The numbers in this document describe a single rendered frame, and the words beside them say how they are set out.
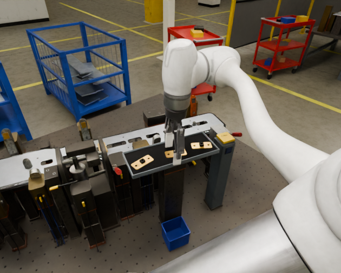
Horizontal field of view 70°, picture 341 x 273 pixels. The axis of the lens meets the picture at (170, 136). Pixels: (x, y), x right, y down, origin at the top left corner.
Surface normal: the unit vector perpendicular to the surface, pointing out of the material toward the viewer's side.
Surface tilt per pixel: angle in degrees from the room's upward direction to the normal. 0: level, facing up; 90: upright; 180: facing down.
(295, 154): 39
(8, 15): 90
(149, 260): 0
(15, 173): 0
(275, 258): 47
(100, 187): 0
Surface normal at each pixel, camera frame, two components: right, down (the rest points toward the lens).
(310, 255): -0.70, 0.18
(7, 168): 0.01, -0.79
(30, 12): 0.65, 0.47
